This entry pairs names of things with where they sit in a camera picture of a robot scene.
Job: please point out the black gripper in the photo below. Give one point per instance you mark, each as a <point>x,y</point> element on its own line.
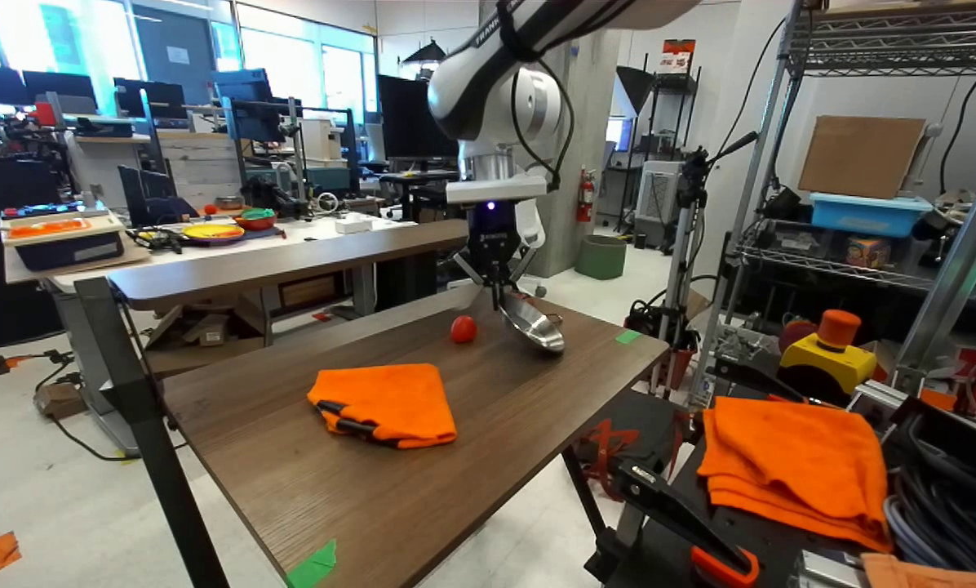
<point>502,221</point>

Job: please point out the small silver metal pan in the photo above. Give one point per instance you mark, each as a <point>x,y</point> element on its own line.
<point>530,321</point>

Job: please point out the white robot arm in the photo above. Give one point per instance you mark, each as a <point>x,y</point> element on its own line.
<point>513,116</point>

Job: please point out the small red ball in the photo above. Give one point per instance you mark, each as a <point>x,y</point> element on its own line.
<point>465,329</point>

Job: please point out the folded orange cloth on table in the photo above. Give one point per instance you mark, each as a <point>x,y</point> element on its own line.
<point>399,405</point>

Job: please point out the yellow emergency stop button box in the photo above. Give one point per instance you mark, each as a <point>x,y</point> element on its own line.
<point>829,348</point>

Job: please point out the blue plastic bin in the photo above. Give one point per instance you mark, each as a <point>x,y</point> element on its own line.
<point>867,212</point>

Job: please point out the cardboard sheet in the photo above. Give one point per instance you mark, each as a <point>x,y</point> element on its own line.
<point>859,153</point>

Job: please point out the green tape marker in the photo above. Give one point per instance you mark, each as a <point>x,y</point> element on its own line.
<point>315,568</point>

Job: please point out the large orange cloth on cart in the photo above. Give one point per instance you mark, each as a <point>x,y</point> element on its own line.
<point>802,464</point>

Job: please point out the grey side table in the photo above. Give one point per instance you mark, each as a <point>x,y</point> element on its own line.
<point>224,273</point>

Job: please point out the orange handled black clamp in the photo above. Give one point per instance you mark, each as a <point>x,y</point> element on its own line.
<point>708,553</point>

